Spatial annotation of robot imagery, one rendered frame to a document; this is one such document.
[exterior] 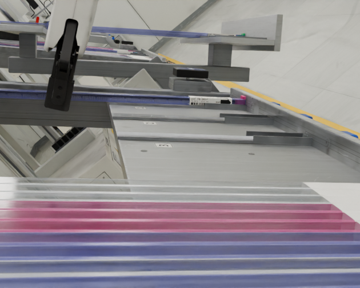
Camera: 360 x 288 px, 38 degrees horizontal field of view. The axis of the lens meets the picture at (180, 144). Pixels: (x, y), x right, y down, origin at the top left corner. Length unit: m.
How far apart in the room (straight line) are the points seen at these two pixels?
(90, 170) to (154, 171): 1.24
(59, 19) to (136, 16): 7.58
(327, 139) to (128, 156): 0.19
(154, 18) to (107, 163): 6.73
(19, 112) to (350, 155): 0.50
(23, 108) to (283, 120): 0.39
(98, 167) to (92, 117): 0.82
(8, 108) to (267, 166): 0.47
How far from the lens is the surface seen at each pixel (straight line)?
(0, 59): 1.57
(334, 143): 0.48
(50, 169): 1.97
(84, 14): 0.65
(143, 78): 1.04
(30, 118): 0.80
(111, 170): 1.61
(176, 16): 8.30
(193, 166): 0.40
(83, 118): 0.79
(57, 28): 0.65
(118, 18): 8.20
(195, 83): 0.80
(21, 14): 5.24
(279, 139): 0.51
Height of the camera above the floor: 0.94
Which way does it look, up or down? 16 degrees down
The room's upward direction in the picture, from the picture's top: 40 degrees counter-clockwise
